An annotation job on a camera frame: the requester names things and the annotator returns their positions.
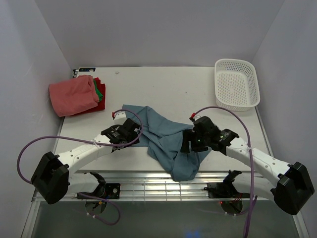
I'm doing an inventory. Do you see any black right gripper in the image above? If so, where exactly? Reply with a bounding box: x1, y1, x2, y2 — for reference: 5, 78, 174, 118
180, 129, 209, 154

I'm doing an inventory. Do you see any blue t shirt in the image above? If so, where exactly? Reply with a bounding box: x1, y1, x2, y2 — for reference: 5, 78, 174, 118
122, 105, 211, 181

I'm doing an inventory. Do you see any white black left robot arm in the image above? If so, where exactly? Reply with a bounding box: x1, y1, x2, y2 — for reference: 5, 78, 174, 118
31, 119, 141, 204

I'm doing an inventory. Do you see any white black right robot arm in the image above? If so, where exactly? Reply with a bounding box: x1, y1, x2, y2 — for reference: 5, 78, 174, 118
180, 115, 315, 215

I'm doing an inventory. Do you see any green folded t shirt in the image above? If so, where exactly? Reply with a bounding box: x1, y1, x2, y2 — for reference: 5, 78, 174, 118
94, 78, 104, 101

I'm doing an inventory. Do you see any dark red folded t shirt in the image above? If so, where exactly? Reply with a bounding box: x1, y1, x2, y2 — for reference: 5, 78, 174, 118
65, 78, 106, 116

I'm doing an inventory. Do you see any white perforated plastic basket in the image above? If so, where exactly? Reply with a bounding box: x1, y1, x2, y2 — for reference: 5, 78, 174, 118
214, 59, 261, 112

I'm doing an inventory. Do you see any pink folded t shirt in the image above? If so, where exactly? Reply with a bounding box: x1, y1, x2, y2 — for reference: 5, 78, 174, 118
49, 75, 99, 117

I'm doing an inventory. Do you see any blue label sticker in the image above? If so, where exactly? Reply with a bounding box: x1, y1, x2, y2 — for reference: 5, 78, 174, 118
78, 67, 96, 72

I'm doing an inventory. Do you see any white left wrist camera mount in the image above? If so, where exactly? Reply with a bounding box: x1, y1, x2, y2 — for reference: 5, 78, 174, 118
111, 111, 127, 124

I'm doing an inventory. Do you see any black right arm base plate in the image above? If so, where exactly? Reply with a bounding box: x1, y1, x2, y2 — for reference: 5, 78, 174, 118
203, 182, 250, 199

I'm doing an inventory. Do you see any aluminium table front rail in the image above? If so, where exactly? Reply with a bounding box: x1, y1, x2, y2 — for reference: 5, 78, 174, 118
31, 170, 298, 203

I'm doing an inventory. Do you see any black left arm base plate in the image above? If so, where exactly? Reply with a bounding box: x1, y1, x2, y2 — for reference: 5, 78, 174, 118
76, 183, 121, 199

